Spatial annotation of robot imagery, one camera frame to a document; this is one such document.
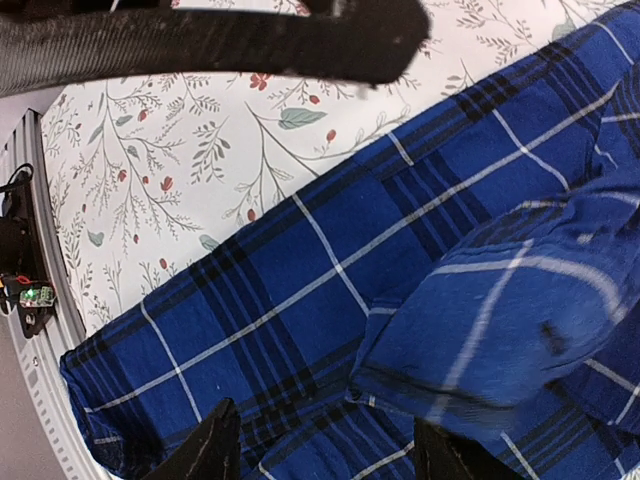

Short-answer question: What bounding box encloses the blue plaid long sleeve shirt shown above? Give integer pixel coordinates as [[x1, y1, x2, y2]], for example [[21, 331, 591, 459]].
[[60, 1, 639, 479]]

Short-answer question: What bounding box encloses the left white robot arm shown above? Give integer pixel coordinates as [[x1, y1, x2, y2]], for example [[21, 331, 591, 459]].
[[1, 1, 431, 97]]

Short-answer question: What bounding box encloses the floral tablecloth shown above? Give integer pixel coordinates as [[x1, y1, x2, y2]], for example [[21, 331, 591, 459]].
[[41, 0, 611, 334]]

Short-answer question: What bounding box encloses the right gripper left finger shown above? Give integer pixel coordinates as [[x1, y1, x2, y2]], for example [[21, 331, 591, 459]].
[[143, 398, 241, 480]]

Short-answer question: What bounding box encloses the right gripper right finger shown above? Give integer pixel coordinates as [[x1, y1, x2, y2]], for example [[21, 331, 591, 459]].
[[414, 418, 522, 480]]

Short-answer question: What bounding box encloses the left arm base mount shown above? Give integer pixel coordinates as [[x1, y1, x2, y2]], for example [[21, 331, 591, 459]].
[[1, 163, 56, 339]]

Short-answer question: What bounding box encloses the aluminium front rail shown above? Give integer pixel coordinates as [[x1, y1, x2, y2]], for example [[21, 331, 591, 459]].
[[1, 110, 111, 479]]

